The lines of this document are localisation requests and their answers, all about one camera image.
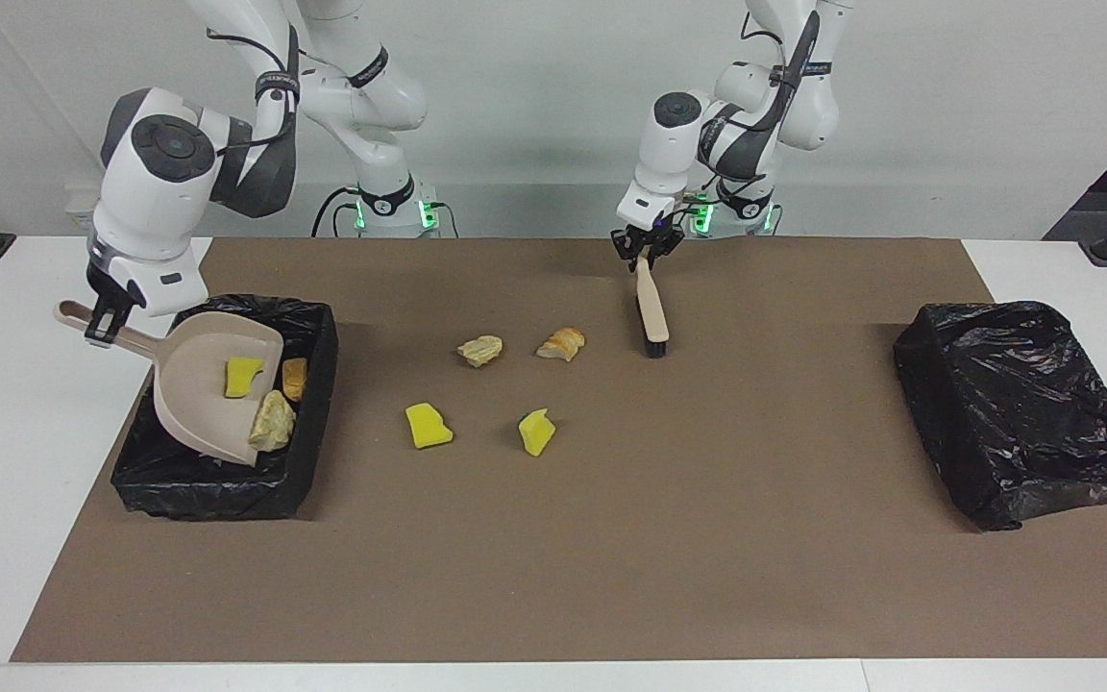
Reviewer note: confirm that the white wall socket box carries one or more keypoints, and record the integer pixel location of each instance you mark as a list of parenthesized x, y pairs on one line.
[(81, 213)]

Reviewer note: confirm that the small curved yellow sponge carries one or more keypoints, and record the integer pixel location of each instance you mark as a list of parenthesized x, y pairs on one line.
[(244, 377)]

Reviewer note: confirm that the beige plastic dustpan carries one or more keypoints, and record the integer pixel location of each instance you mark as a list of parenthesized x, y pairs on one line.
[(198, 384)]

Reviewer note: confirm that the small pale bread chunk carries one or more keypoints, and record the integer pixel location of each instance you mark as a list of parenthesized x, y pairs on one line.
[(479, 351)]

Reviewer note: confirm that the large pale bread chunk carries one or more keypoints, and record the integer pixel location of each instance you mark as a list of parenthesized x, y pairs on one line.
[(272, 423)]

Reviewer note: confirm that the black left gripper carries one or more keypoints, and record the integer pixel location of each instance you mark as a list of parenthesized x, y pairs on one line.
[(645, 238)]

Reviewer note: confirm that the brown bread roll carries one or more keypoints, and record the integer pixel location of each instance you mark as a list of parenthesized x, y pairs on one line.
[(295, 378)]

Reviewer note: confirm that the large yellow sponge piece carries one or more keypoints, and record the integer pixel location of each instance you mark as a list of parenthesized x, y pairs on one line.
[(429, 426)]

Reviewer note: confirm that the yellow sponge with green backing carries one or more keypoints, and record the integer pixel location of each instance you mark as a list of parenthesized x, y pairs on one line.
[(536, 432)]

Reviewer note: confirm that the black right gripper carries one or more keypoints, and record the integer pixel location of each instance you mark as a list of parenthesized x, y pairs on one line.
[(111, 298)]

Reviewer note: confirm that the black bag-lined bin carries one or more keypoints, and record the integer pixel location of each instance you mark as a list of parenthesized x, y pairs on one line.
[(1015, 404), (179, 490)]

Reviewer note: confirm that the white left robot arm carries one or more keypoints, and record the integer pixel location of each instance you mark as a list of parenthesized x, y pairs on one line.
[(669, 144)]

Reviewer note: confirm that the beige hand brush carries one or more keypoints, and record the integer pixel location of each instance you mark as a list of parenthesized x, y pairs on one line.
[(651, 308)]

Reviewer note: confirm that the striped croissant piece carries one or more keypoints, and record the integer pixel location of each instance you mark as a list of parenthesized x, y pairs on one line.
[(561, 343)]

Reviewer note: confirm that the brown table mat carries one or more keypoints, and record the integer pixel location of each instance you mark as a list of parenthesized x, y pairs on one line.
[(515, 577)]

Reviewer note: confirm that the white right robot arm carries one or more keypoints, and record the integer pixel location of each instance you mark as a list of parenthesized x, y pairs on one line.
[(150, 202)]

